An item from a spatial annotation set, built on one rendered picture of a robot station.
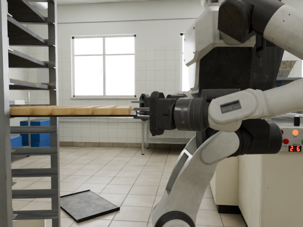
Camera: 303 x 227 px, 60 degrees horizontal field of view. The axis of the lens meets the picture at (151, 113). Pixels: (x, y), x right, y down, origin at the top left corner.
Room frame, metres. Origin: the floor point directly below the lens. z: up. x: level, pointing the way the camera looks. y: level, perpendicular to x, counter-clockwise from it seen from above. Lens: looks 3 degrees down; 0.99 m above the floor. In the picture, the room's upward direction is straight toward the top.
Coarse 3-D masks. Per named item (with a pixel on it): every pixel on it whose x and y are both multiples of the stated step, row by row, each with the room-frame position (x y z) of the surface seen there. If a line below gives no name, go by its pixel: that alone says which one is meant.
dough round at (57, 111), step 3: (54, 108) 0.73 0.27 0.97; (57, 108) 0.73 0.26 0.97; (60, 108) 0.73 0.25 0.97; (63, 108) 0.73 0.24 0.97; (66, 108) 0.74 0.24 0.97; (54, 111) 0.73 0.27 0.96; (57, 111) 0.72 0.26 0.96; (60, 111) 0.72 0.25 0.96; (63, 111) 0.73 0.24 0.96; (66, 111) 0.73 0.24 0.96; (69, 111) 0.75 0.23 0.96; (54, 114) 0.73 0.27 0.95; (57, 114) 0.72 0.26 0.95; (60, 114) 0.72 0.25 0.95; (63, 114) 0.73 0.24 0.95; (66, 114) 0.74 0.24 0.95
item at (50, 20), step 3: (48, 18) 1.10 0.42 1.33; (51, 18) 1.10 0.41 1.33; (54, 18) 1.10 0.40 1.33; (48, 21) 1.10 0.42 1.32; (51, 21) 1.10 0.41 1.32; (54, 21) 1.10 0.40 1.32; (42, 24) 1.10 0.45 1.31; (45, 24) 1.10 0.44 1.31; (48, 24) 1.10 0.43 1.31; (51, 24) 1.10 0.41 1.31; (54, 24) 1.10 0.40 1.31
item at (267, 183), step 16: (240, 160) 2.13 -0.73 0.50; (256, 160) 1.64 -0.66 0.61; (272, 160) 1.52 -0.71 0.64; (288, 160) 1.51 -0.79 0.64; (240, 176) 2.12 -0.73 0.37; (256, 176) 1.63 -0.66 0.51; (272, 176) 1.52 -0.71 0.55; (288, 176) 1.51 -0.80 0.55; (240, 192) 2.11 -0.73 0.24; (256, 192) 1.63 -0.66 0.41; (272, 192) 1.52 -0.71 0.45; (288, 192) 1.51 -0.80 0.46; (240, 208) 2.11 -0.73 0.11; (256, 208) 1.62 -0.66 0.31; (272, 208) 1.52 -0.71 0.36; (288, 208) 1.50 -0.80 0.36; (256, 224) 1.61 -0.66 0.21; (272, 224) 1.52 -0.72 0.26; (288, 224) 1.50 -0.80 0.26
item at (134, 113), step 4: (132, 112) 0.93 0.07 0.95; (136, 112) 0.76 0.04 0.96; (12, 116) 0.69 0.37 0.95; (16, 116) 0.70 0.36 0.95; (20, 116) 0.70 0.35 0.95; (24, 116) 0.70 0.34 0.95; (28, 116) 0.70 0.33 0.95; (32, 116) 0.70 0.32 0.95; (36, 116) 0.70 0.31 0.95; (40, 116) 0.70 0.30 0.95; (44, 116) 0.70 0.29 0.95; (48, 116) 0.70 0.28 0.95; (52, 116) 0.70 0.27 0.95; (56, 116) 0.70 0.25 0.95; (60, 116) 0.70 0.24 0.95; (64, 116) 0.70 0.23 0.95; (68, 116) 0.70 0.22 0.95; (72, 116) 0.71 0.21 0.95; (76, 116) 0.71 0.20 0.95; (80, 116) 0.71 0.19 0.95; (84, 116) 0.71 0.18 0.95; (88, 116) 0.71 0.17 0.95; (92, 116) 0.71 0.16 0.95; (96, 116) 0.71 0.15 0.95; (100, 116) 0.71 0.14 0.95; (104, 116) 0.71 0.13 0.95; (108, 116) 0.71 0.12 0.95; (112, 116) 0.71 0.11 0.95; (116, 116) 0.71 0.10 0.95; (120, 116) 0.71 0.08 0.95; (124, 116) 0.72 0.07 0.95; (128, 116) 0.72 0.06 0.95; (132, 116) 0.72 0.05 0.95; (136, 116) 0.72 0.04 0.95
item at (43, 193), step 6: (12, 192) 1.09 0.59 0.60; (18, 192) 1.09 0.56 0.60; (24, 192) 1.09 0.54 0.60; (30, 192) 1.09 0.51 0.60; (36, 192) 1.10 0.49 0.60; (42, 192) 1.10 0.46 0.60; (48, 192) 1.10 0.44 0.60; (54, 192) 1.10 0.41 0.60; (12, 198) 1.06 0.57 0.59; (18, 198) 1.07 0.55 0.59; (24, 198) 1.07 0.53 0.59; (30, 198) 1.07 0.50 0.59
